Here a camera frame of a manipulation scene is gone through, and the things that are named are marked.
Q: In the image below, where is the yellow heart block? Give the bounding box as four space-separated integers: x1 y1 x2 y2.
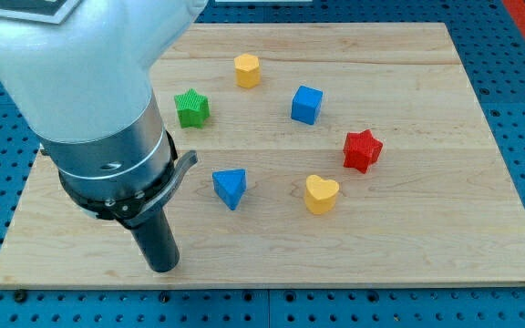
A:
304 175 340 215

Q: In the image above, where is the black quick-release clamp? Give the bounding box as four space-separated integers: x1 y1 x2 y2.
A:
44 128 198 230

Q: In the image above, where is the black and white marker card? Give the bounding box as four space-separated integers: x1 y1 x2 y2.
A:
0 0 80 25

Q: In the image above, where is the red star block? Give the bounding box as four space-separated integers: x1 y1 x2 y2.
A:
343 129 383 174

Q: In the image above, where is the blue triangle block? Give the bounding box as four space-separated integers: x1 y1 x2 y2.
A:
212 169 247 210

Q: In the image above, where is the yellow hexagon block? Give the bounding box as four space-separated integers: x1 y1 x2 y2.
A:
234 53 261 88

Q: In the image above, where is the green star block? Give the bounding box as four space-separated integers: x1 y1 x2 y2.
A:
174 88 210 128

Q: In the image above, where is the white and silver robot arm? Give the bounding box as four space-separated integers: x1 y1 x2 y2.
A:
0 0 206 201

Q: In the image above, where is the blue cube block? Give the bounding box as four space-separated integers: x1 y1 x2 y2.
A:
291 86 324 125

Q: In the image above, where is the wooden board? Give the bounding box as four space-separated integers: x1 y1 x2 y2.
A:
0 23 525 290

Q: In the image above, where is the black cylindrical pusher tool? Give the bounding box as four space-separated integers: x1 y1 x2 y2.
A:
128 207 180 272

